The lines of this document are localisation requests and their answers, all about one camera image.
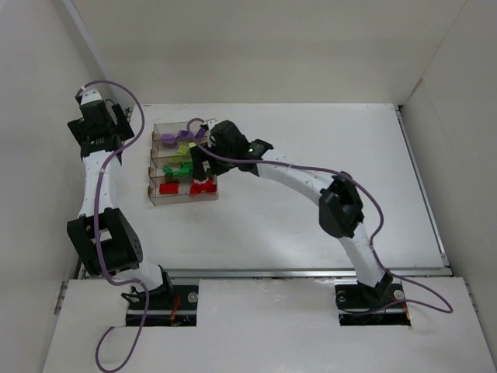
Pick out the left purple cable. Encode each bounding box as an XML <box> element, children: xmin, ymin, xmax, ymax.
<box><xmin>75</xmin><ymin>80</ymin><xmax>151</xmax><ymax>372</ymax></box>

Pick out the purple cable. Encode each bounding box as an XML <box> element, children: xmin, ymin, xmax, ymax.
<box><xmin>186</xmin><ymin>117</ymin><xmax>454</xmax><ymax>315</ymax></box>
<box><xmin>75</xmin><ymin>80</ymin><xmax>151</xmax><ymax>372</ymax></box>

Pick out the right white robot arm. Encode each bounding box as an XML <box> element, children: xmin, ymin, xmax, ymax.
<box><xmin>189</xmin><ymin>120</ymin><xmax>387</xmax><ymax>288</ymax></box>

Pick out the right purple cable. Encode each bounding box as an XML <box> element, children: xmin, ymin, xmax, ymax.
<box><xmin>186</xmin><ymin>117</ymin><xmax>454</xmax><ymax>315</ymax></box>

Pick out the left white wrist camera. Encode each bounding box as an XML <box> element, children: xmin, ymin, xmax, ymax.
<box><xmin>75</xmin><ymin>86</ymin><xmax>103</xmax><ymax>106</ymax></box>

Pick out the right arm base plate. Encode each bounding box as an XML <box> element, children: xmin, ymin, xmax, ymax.
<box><xmin>335</xmin><ymin>281</ymin><xmax>411</xmax><ymax>326</ymax></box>

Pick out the clear compartment organizer tray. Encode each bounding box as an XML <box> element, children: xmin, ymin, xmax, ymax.
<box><xmin>148</xmin><ymin>121</ymin><xmax>218</xmax><ymax>206</ymax></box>

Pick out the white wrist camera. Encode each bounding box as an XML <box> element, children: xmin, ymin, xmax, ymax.
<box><xmin>200</xmin><ymin>118</ymin><xmax>218</xmax><ymax>131</ymax></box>
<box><xmin>75</xmin><ymin>86</ymin><xmax>103</xmax><ymax>106</ymax></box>

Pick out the red square lego brick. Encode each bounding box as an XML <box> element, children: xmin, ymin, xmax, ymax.
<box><xmin>159</xmin><ymin>183</ymin><xmax>179</xmax><ymax>195</ymax></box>

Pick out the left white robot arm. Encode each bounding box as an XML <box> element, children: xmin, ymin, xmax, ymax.
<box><xmin>67</xmin><ymin>90</ymin><xmax>172</xmax><ymax>295</ymax></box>

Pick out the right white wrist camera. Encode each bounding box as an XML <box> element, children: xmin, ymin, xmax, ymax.
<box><xmin>200</xmin><ymin>118</ymin><xmax>218</xmax><ymax>131</ymax></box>

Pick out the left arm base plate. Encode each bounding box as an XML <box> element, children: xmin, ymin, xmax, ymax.
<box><xmin>121</xmin><ymin>284</ymin><xmax>199</xmax><ymax>327</ymax></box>

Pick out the purple red flower lego stack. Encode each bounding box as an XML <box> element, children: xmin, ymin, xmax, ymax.
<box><xmin>189</xmin><ymin>177</ymin><xmax>217</xmax><ymax>195</ymax></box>

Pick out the purple round flower lego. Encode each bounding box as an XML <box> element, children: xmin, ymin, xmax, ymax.
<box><xmin>159</xmin><ymin>134</ymin><xmax>177</xmax><ymax>148</ymax></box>

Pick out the small lime green brick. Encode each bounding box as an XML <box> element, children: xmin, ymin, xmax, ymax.
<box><xmin>177</xmin><ymin>145</ymin><xmax>189</xmax><ymax>155</ymax></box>

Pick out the small green wedge piece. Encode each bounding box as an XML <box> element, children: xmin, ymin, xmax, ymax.
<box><xmin>162</xmin><ymin>166</ymin><xmax>173</xmax><ymax>175</ymax></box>

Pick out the aluminium front rail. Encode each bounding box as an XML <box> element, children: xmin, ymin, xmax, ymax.
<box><xmin>166</xmin><ymin>267</ymin><xmax>453</xmax><ymax>279</ymax></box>

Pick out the lime green 2x4 brick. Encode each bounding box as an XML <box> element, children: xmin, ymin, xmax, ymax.
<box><xmin>168</xmin><ymin>155</ymin><xmax>185</xmax><ymax>164</ymax></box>

